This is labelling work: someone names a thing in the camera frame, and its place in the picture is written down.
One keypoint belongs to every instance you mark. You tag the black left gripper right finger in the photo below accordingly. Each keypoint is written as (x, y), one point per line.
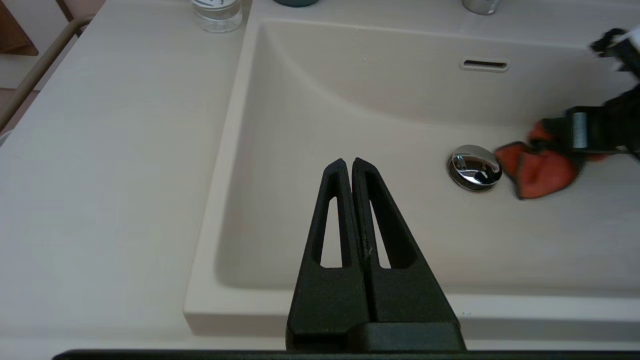
(410, 295)

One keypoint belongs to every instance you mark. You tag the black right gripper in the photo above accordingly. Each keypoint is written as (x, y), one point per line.
(627, 125)

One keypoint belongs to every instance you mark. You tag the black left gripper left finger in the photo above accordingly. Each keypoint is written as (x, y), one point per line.
(325, 300)

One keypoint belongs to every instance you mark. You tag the chrome faucet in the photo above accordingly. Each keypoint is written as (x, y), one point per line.
(480, 6)

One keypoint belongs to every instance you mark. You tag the beige sink basin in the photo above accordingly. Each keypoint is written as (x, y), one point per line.
(350, 125)

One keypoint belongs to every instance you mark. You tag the chrome drain stopper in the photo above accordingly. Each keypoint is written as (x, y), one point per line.
(475, 167)

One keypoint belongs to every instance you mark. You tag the dark grey pump bottle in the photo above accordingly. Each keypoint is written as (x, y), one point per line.
(296, 2)

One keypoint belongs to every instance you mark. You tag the empty clear plastic bottle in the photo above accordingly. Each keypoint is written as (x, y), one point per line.
(217, 17)

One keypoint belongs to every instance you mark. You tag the brass towel rail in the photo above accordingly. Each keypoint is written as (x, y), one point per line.
(40, 70)

